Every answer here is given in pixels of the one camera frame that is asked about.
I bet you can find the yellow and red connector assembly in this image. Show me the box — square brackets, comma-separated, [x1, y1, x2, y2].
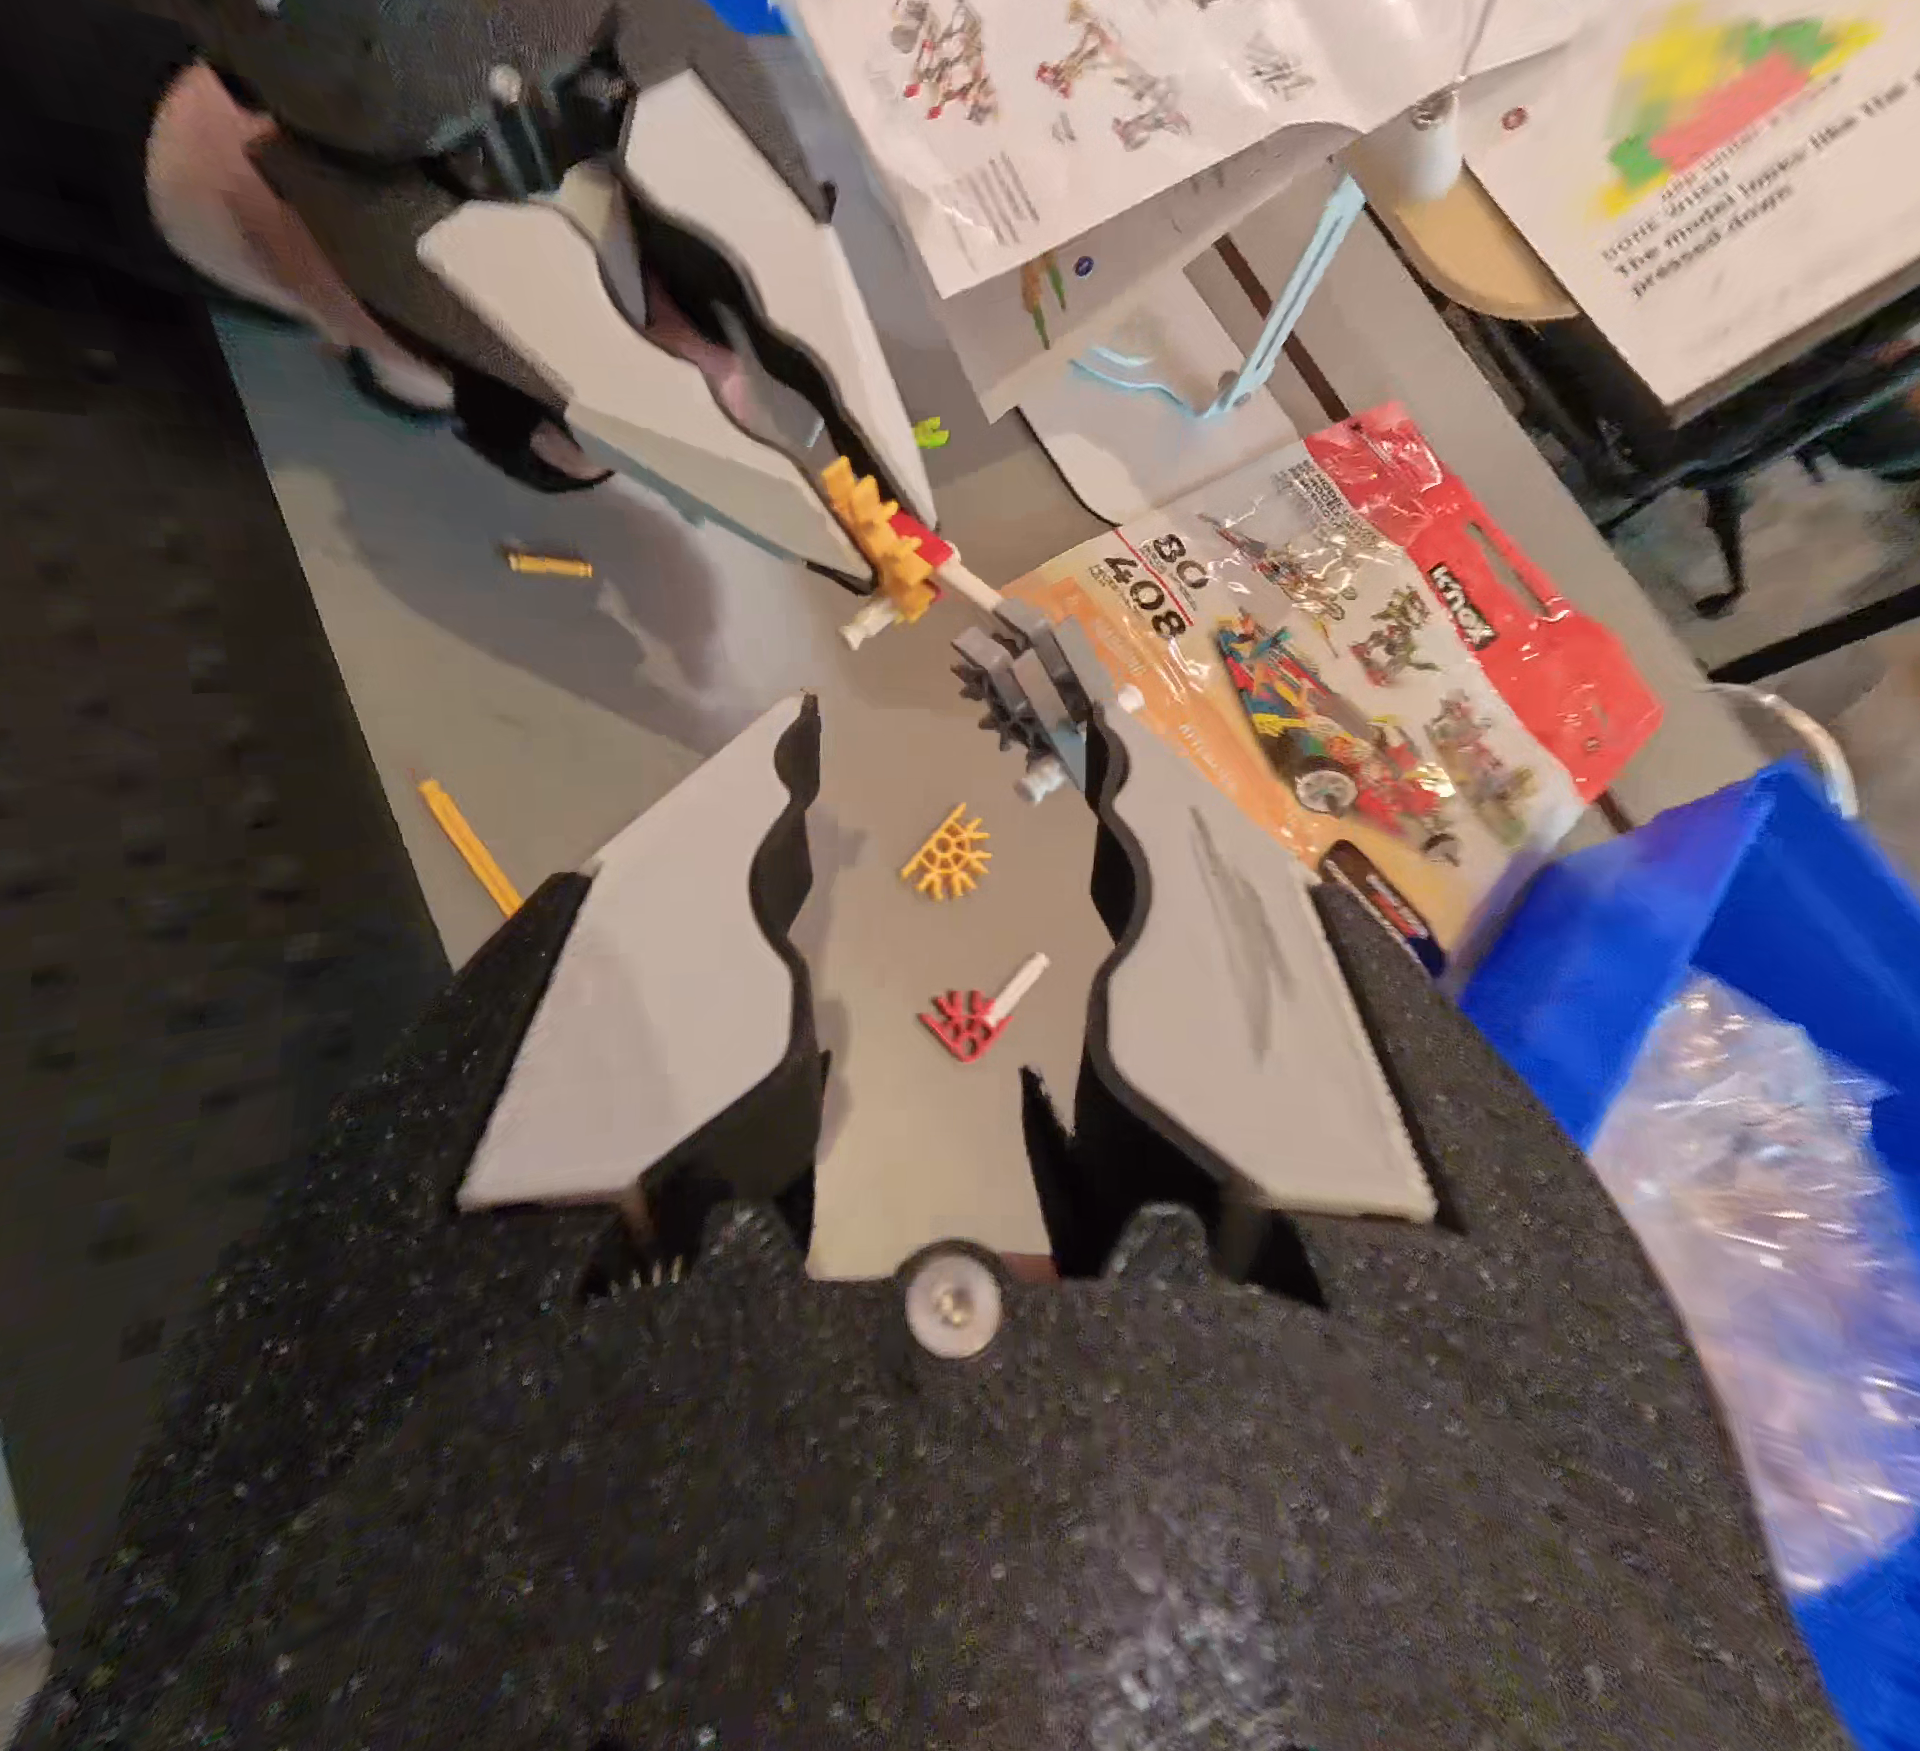
[815, 457, 1001, 651]

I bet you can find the red connector with white rod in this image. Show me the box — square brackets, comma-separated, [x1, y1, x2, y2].
[918, 953, 1053, 1063]

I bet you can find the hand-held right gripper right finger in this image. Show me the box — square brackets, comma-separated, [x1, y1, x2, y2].
[1080, 701, 1441, 1285]

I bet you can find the wooden clip stand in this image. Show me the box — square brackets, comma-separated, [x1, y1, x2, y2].
[1342, 84, 1580, 323]

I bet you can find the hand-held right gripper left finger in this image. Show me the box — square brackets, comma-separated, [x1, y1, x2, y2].
[454, 693, 828, 1213]

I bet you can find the white sheet with coloured blocks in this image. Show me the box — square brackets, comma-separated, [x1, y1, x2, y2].
[1461, 0, 1920, 415]

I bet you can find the instruction booklet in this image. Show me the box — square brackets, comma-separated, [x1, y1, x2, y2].
[763, 0, 1920, 301]

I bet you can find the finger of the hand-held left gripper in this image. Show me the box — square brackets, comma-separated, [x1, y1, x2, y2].
[415, 198, 875, 583]
[618, 68, 941, 533]

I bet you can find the grey connector assembly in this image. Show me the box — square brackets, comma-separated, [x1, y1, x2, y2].
[948, 595, 1121, 805]

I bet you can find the person's left hand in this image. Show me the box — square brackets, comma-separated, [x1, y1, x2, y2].
[141, 64, 455, 421]

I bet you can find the clear plastic bag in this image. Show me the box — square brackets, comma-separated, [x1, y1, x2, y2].
[1585, 975, 1920, 1599]

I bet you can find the orange toy package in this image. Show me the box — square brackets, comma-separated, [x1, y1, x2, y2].
[1001, 401, 1664, 945]

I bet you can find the yellow connector piece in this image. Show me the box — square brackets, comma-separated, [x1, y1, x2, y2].
[900, 803, 996, 901]

